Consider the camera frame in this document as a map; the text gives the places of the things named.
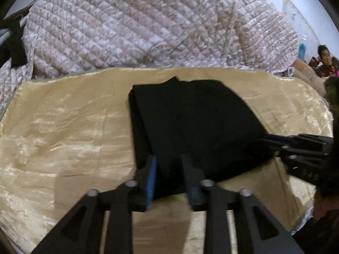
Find black pants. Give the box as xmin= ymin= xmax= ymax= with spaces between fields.
xmin=128 ymin=76 xmax=277 ymax=201

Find dark furry cloth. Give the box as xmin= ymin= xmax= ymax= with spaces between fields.
xmin=324 ymin=76 xmax=339 ymax=138

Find white metal rail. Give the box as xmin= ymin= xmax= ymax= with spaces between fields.
xmin=0 ymin=16 xmax=28 ymax=44

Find white beige quilted blanket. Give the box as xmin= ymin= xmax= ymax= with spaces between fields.
xmin=0 ymin=0 xmax=300 ymax=117

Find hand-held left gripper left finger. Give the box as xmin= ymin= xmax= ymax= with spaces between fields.
xmin=32 ymin=155 xmax=158 ymax=254

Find white wall poster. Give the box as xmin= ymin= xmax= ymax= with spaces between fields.
xmin=281 ymin=0 xmax=322 ymax=49

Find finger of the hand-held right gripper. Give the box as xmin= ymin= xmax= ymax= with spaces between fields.
xmin=256 ymin=134 xmax=335 ymax=154
xmin=274 ymin=145 xmax=331 ymax=188

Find person's right hand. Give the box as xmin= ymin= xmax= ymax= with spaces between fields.
xmin=313 ymin=190 xmax=339 ymax=221

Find black cloth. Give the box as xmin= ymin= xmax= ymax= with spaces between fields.
xmin=0 ymin=20 xmax=28 ymax=68

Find golden satin cloth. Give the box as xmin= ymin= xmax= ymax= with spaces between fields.
xmin=0 ymin=67 xmax=335 ymax=254

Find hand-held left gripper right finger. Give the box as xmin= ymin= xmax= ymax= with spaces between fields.
xmin=181 ymin=153 xmax=305 ymax=254

